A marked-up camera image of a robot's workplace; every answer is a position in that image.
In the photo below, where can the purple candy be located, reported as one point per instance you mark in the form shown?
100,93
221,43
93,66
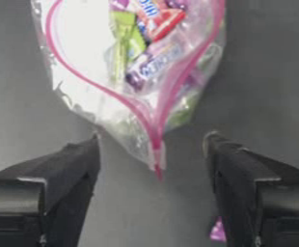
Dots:
217,233

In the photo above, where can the clear bag with pink zip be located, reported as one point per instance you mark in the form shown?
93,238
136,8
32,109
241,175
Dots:
82,64

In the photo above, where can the purple candy bar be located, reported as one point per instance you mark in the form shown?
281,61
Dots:
149,67

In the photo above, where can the green wrapped candy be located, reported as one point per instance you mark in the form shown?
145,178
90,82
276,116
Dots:
128,45

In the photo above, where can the red wrapped candy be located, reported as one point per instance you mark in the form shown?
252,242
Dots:
164,24

